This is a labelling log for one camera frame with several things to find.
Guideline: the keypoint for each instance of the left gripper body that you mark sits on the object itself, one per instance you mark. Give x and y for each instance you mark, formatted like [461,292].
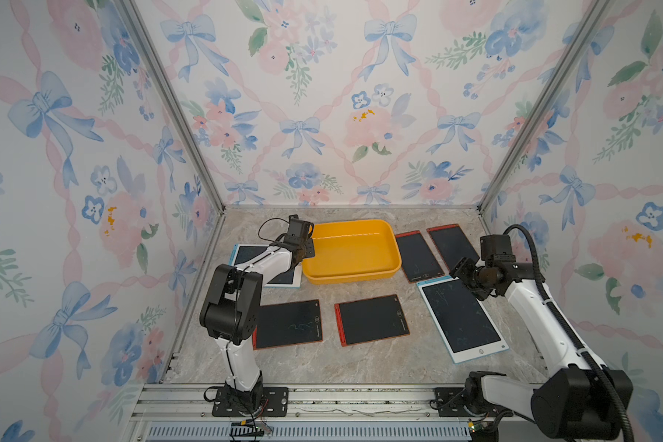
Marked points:
[308,249]

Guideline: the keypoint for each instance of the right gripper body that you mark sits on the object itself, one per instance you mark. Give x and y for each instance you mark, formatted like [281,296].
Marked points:
[465,271]

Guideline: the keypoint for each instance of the red writing tablet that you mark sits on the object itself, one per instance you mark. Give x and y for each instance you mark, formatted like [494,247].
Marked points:
[288,324]
[371,319]
[452,245]
[417,260]

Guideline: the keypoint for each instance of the yellow plastic storage box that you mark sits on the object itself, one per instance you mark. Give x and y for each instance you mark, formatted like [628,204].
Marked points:
[352,251]

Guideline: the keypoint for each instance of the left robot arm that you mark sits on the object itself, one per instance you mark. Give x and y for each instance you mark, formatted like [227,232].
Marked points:
[230,309]

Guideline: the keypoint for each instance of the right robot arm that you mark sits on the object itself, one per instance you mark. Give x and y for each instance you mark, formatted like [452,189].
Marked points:
[582,398]

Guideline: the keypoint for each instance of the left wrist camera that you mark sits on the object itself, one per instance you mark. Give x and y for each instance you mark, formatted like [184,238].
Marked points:
[299,231]

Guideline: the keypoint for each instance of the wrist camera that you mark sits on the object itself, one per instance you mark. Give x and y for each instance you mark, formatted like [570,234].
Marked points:
[496,248]
[299,231]

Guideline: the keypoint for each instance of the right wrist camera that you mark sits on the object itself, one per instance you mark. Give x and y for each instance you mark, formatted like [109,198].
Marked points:
[496,248]

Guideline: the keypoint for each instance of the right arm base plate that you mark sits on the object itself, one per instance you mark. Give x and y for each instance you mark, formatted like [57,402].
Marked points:
[455,402]

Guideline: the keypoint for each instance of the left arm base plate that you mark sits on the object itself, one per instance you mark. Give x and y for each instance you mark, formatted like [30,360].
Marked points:
[264,401]

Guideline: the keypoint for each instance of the aluminium mounting rail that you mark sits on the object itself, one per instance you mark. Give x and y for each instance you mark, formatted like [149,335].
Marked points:
[322,412]

